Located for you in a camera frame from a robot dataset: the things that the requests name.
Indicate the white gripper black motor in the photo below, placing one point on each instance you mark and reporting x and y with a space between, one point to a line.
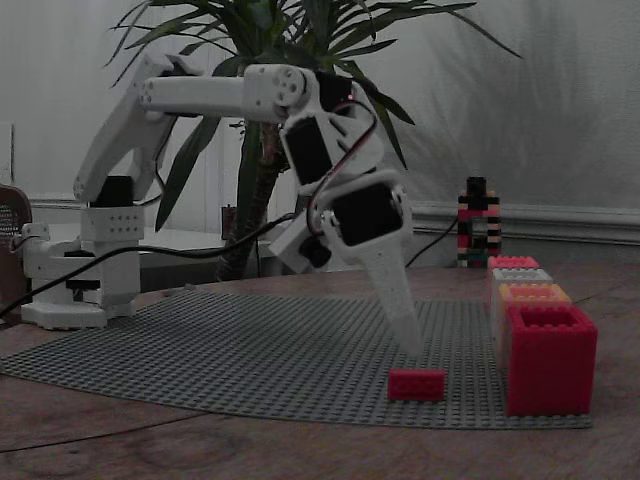
361 216

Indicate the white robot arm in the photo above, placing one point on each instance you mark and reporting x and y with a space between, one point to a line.
200 95

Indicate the multicoloured brick tower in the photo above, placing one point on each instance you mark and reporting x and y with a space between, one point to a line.
467 235

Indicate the small red brick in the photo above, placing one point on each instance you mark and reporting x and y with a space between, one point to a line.
415 387

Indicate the white block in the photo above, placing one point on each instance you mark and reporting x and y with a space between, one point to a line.
520 276

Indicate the orange block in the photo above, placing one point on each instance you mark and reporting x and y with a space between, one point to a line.
535 295

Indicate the grey studded baseplate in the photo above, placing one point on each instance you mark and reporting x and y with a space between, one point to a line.
250 350

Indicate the small brown box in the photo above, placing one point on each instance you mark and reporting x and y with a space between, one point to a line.
228 222

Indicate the large red brick box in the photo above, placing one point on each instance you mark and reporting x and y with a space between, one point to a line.
550 375

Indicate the green potted palm plant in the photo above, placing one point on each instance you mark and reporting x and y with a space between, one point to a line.
250 175

